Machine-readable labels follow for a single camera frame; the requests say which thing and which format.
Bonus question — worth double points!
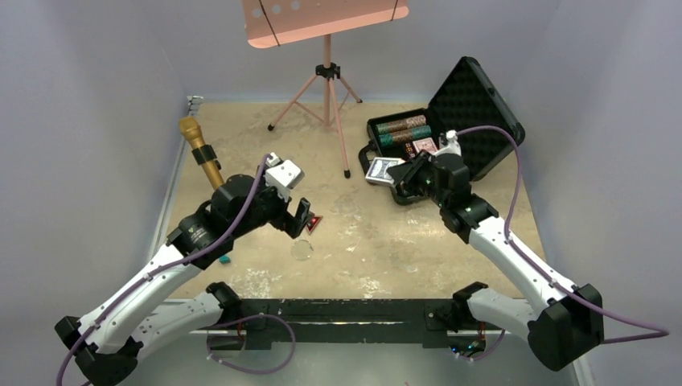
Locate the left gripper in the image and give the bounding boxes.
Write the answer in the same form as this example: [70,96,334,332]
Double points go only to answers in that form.
[232,164,314,238]

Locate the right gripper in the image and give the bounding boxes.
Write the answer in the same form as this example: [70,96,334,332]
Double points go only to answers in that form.
[387,149,448,208]

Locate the triangular all-in button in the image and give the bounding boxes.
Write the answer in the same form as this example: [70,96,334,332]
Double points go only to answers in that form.
[306,216,323,234]

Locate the blue playing card deck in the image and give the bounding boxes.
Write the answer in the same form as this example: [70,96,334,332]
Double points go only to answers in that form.
[364,157,405,187]

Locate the clear round disc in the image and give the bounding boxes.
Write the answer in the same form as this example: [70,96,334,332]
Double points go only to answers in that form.
[291,240,314,261]

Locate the black poker case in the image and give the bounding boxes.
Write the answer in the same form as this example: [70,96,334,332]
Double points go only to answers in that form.
[359,56,525,204]

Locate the red playing card deck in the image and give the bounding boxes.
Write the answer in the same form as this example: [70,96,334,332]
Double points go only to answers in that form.
[412,138,438,154]

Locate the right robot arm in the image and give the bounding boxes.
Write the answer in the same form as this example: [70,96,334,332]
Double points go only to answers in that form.
[386,152,605,371]

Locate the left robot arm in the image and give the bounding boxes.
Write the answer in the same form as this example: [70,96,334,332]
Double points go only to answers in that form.
[55,166,312,385]

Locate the red dice row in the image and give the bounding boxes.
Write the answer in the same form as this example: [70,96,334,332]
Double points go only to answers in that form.
[404,142,417,159]

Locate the green chip row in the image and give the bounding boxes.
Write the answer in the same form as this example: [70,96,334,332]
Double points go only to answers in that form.
[379,125,432,147]

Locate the gold microphone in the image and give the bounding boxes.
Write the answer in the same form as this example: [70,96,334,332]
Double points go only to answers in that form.
[179,117,224,190]

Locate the pink music stand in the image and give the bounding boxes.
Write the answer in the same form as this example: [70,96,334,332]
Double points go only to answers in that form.
[240,0,409,179]

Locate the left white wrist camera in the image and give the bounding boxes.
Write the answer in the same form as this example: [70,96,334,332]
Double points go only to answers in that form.
[265,152,305,203]

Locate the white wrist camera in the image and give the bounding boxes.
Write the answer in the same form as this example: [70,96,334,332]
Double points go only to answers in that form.
[434,129,462,156]
[265,152,305,203]

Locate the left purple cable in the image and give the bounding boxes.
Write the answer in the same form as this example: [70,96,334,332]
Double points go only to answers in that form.
[55,154,273,386]

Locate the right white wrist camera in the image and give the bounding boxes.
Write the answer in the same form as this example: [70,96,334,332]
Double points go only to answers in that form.
[434,129,462,156]

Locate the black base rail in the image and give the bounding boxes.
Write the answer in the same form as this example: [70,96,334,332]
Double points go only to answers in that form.
[208,298,499,350]

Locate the purple cable loop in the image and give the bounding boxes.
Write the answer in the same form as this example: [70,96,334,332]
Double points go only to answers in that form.
[206,313,297,375]

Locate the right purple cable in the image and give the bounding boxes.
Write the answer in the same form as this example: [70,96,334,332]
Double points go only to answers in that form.
[453,125,670,346]

